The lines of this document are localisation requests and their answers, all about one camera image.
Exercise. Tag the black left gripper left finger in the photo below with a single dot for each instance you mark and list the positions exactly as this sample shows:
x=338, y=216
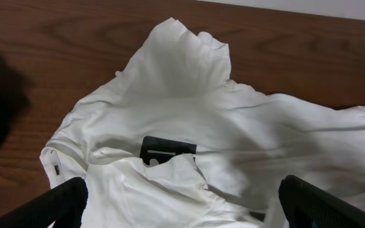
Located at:
x=61, y=206

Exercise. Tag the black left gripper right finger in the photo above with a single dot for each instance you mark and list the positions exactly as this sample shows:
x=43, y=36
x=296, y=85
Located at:
x=307, y=206

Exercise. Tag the white Puma t-shirt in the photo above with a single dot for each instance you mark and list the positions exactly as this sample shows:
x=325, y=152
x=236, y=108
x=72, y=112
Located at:
x=172, y=141

